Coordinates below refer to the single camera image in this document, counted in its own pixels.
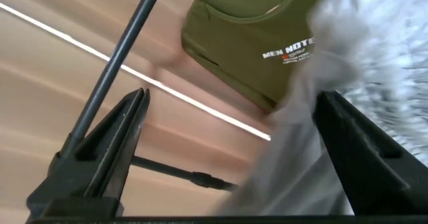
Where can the beige curtain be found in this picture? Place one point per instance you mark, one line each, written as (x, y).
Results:
(50, 83)

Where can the black clothes rack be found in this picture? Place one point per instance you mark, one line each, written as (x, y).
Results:
(113, 63)

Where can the pale grey shorts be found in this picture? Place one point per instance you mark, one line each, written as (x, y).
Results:
(351, 33)

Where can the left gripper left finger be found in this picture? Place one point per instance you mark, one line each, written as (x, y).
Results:
(67, 180)

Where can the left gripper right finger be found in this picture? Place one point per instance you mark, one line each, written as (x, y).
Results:
(368, 170)

